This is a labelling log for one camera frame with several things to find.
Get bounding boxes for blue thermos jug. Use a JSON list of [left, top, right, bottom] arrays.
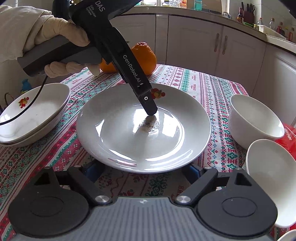
[[21, 79, 32, 94]]

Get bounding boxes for person's beige jacket sleeve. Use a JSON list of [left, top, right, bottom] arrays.
[[1, 5, 53, 62]]

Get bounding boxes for wicker basket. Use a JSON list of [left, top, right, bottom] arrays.
[[0, 92, 15, 113]]

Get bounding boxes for white bowl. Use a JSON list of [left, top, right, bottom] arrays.
[[228, 94, 285, 149], [278, 230, 296, 241], [245, 139, 296, 228]]

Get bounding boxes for red biscuit box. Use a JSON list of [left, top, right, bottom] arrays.
[[275, 123, 296, 158]]

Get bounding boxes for green cup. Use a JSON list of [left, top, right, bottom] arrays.
[[194, 0, 203, 11]]

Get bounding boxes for small white deep plate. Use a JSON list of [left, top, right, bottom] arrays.
[[0, 101, 71, 148]]

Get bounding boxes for large white plate stained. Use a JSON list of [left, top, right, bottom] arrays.
[[76, 83, 211, 174]]

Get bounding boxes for orange tangerine with leaves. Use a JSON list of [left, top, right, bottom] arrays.
[[99, 59, 117, 73]]

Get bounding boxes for left gloved hand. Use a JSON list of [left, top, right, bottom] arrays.
[[34, 16, 101, 78]]

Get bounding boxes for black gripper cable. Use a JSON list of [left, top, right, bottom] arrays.
[[0, 75, 49, 127]]

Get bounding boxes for patterned embroidered tablecloth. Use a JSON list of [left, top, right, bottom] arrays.
[[1, 65, 247, 240]]

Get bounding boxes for white kitchen cabinets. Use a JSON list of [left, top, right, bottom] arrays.
[[112, 14, 295, 126]]

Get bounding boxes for white plate with fruit decal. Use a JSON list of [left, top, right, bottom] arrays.
[[1, 83, 71, 144]]

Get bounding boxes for knife block with knives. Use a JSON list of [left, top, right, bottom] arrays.
[[241, 2, 255, 25]]

